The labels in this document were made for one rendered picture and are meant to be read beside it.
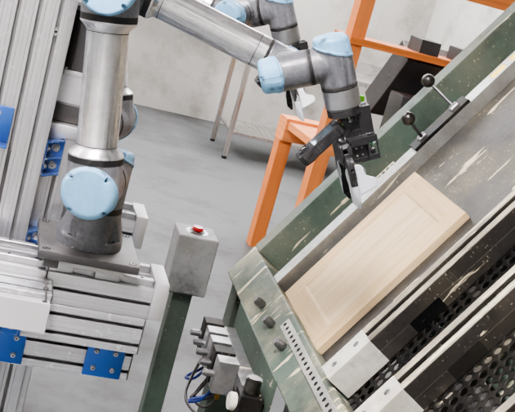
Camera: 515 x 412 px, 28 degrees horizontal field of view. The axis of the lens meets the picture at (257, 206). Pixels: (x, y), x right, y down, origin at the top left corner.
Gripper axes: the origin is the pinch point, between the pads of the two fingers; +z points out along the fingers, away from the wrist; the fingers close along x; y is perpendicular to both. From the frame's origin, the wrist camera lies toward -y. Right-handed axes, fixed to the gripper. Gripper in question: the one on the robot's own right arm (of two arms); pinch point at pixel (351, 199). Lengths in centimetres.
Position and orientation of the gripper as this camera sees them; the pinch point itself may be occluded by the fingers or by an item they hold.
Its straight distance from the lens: 218.8
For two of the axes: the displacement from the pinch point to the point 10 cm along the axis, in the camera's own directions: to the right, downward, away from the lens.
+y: 9.6, -2.6, 1.2
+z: 2.0, 9.2, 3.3
